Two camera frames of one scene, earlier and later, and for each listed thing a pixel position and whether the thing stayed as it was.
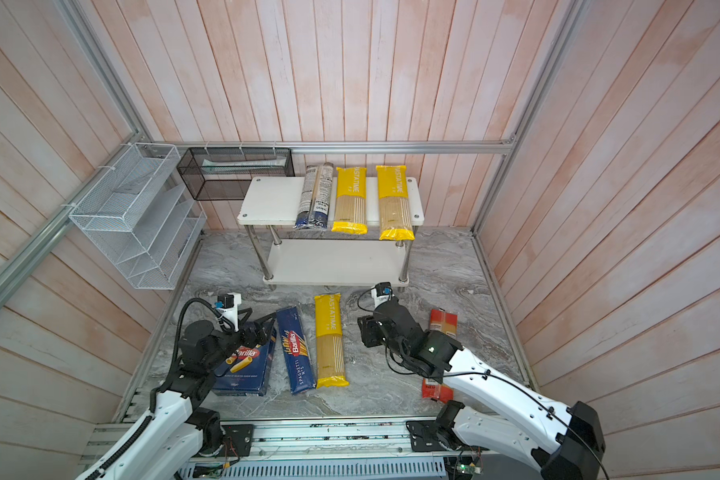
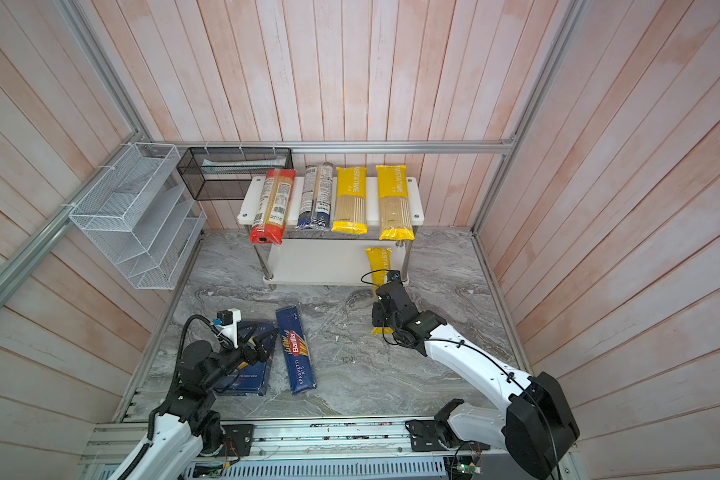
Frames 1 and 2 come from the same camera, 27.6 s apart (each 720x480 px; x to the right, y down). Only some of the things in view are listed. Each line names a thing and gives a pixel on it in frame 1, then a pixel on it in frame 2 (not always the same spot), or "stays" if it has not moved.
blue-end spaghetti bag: x=315 y=197 stays
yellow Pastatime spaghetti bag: x=330 y=350 → x=379 y=259
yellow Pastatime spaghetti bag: x=395 y=223 stays
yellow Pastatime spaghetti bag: x=351 y=201 stays
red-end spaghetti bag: x=446 y=321 → x=272 y=212
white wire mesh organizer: x=141 y=212 stays
